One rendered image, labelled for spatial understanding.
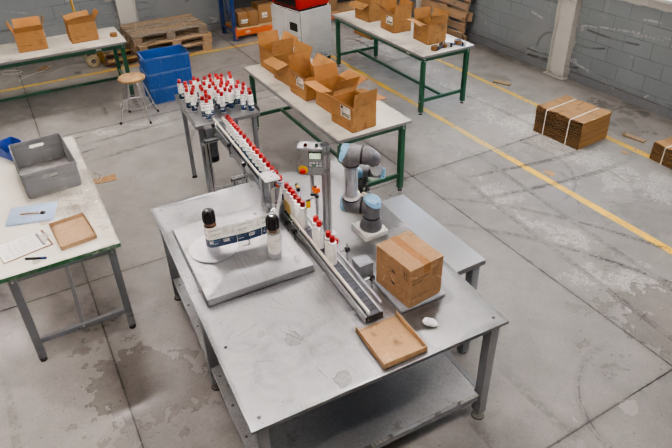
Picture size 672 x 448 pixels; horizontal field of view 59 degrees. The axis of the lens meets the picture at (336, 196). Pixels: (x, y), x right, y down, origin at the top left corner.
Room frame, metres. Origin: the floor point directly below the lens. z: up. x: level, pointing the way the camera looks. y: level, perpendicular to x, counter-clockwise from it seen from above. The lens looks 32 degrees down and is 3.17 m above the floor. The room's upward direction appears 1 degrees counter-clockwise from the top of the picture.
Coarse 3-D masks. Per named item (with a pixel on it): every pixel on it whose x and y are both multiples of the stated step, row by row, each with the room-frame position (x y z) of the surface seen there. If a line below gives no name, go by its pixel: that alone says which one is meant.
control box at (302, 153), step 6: (300, 144) 3.28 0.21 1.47; (312, 144) 3.28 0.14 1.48; (318, 144) 3.28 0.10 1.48; (300, 150) 3.23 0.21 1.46; (306, 150) 3.22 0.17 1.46; (312, 150) 3.22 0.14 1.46; (318, 150) 3.21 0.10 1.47; (300, 156) 3.23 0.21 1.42; (306, 156) 3.23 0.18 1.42; (300, 162) 3.23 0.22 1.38; (306, 162) 3.23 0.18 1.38; (300, 168) 3.23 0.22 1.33; (306, 168) 3.23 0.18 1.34; (312, 168) 3.22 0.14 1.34; (318, 168) 3.21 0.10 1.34; (306, 174) 3.23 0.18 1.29; (312, 174) 3.22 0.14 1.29; (318, 174) 3.21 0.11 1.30
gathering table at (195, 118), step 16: (176, 96) 5.48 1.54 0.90; (192, 112) 5.15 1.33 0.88; (240, 112) 5.12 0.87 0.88; (256, 112) 5.11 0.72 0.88; (256, 128) 5.11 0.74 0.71; (256, 144) 5.11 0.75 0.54; (192, 160) 5.44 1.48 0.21; (192, 176) 5.45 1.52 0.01; (208, 176) 4.88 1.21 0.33; (208, 192) 4.88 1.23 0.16
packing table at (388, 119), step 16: (272, 80) 6.16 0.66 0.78; (288, 96) 5.70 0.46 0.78; (272, 112) 6.67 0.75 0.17; (304, 112) 5.30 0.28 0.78; (320, 112) 5.29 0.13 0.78; (384, 112) 5.25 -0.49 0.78; (304, 128) 6.15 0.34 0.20; (320, 128) 4.96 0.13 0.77; (336, 128) 4.93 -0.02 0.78; (368, 128) 4.91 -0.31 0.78; (384, 128) 4.91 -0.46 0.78; (400, 128) 5.06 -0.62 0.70; (400, 144) 5.06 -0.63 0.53; (400, 160) 5.05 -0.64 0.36; (400, 176) 5.06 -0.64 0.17
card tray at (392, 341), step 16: (384, 320) 2.39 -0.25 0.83; (400, 320) 2.39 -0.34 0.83; (368, 336) 2.28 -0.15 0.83; (384, 336) 2.27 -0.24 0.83; (400, 336) 2.27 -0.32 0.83; (416, 336) 2.25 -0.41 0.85; (384, 352) 2.16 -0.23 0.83; (400, 352) 2.16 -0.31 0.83; (416, 352) 2.14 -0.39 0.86; (384, 368) 2.05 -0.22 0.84
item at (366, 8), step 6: (354, 0) 8.51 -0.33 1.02; (360, 0) 8.58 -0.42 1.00; (366, 0) 8.63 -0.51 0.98; (372, 0) 8.27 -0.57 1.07; (378, 0) 8.32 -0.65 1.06; (354, 6) 8.35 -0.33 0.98; (360, 6) 8.29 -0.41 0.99; (366, 6) 8.23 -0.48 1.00; (372, 6) 8.27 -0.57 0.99; (378, 6) 8.32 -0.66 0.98; (360, 12) 8.40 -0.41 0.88; (366, 12) 8.28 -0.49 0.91; (372, 12) 8.27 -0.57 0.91; (378, 12) 8.33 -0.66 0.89; (360, 18) 8.41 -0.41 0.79; (366, 18) 8.28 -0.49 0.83; (372, 18) 8.27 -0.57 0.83; (378, 18) 8.33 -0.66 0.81
